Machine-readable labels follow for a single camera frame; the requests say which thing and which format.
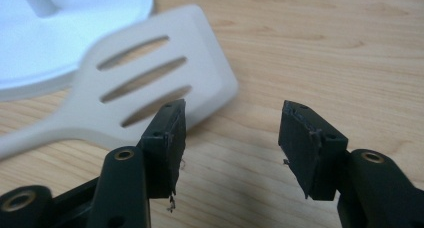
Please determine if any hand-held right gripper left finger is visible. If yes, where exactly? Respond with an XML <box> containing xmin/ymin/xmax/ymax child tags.
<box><xmin>87</xmin><ymin>98</ymin><xmax>187</xmax><ymax>228</ymax></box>

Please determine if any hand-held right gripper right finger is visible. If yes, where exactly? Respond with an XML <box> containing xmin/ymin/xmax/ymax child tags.
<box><xmin>278</xmin><ymin>100</ymin><xmax>424</xmax><ymax>228</ymax></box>

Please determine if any white slotted spatula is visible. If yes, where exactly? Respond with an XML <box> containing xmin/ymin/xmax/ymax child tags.
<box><xmin>0</xmin><ymin>4</ymin><xmax>240</xmax><ymax>162</ymax></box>

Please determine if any white round stand base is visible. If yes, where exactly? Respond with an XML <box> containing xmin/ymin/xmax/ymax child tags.
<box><xmin>0</xmin><ymin>0</ymin><xmax>156</xmax><ymax>102</ymax></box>

